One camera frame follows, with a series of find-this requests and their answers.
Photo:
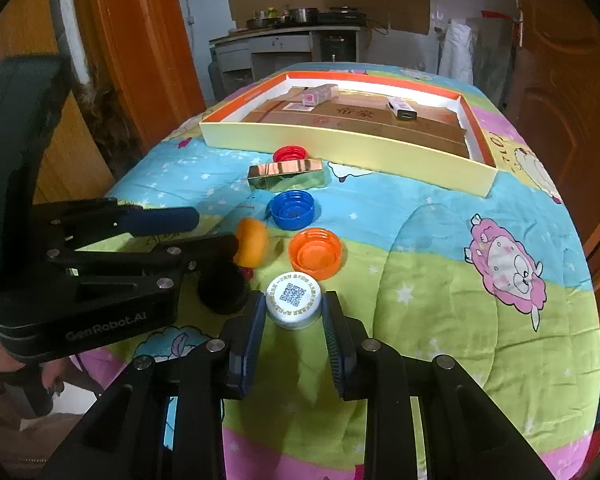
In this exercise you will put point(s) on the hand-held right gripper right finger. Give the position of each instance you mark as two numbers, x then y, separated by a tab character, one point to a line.
336	355

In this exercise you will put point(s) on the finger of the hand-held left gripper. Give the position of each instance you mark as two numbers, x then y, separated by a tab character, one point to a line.
165	220
200	252

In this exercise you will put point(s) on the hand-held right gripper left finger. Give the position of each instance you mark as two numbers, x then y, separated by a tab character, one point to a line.
245	350

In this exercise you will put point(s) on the black bottle cap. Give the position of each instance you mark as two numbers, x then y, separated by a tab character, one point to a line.
220	292

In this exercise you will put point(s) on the small orange bottle cap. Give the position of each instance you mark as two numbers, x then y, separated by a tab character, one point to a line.
252	242

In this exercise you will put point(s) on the white bottle cap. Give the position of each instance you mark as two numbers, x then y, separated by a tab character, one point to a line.
294	300

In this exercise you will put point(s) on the large orange bottle cap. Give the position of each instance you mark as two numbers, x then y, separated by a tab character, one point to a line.
316	258

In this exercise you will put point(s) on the red bottle cap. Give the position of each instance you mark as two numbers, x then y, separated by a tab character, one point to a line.
290	153

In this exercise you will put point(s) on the cream tray box orange rim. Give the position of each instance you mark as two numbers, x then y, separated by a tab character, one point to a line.
330	142

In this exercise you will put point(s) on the yellow wooden panel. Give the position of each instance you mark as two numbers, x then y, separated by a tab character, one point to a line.
80	150

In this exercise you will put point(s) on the blue bottle cap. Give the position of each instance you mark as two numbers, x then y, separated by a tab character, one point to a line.
291	210

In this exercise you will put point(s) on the printed cartoon blanket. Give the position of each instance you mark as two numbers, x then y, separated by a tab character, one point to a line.
430	310

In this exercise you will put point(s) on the barcode label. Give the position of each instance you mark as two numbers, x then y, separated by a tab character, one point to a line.
292	106

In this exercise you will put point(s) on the clear pink-ended box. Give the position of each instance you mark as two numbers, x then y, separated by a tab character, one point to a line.
320	95

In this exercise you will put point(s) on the brown cardboard tray liner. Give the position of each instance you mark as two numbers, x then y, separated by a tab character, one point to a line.
360	120

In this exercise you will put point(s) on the kitchen counter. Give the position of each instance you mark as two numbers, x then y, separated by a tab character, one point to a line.
280	45

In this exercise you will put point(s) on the dark pan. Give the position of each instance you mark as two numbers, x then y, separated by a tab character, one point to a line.
260	22

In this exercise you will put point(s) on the dark appliance under counter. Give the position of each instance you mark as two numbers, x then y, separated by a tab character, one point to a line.
337	45

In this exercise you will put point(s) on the steel pot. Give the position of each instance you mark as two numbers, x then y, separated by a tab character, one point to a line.
302	14

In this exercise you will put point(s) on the white rectangular device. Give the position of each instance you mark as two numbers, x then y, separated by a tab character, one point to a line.
402	109

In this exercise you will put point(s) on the black stove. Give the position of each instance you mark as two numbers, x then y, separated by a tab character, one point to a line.
342	17

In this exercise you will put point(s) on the white plastic bag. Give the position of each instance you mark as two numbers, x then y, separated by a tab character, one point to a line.
455	52

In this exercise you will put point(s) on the orange wooden door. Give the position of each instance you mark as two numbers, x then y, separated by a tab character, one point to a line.
555	110

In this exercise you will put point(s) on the grey leaning panel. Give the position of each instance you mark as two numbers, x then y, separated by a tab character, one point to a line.
490	60

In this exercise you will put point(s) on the red paper strip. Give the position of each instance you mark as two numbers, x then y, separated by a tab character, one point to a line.
492	14

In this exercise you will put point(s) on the orange wooden door frame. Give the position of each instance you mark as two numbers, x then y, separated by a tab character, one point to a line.
145	60

